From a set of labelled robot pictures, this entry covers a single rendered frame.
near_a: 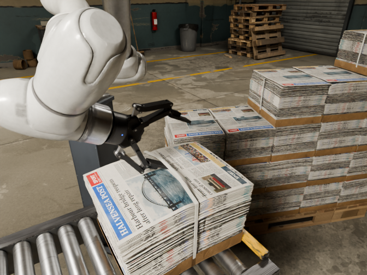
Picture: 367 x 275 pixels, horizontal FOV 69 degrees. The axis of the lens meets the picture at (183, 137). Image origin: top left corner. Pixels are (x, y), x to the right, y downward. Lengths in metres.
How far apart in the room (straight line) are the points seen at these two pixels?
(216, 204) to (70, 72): 0.47
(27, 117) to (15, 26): 7.13
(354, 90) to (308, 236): 1.02
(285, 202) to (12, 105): 1.71
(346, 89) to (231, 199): 1.16
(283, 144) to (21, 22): 6.83
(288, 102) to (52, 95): 1.28
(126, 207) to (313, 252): 1.59
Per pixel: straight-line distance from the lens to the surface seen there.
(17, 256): 0.99
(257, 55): 7.55
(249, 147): 1.57
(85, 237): 0.97
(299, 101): 1.59
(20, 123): 0.54
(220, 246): 0.84
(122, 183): 0.74
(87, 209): 1.05
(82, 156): 1.58
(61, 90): 0.45
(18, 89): 0.53
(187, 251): 0.77
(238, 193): 0.74
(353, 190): 2.24
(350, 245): 2.24
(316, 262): 2.03
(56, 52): 0.43
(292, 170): 1.80
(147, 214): 0.64
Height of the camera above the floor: 1.47
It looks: 28 degrees down
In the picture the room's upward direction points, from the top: straight up
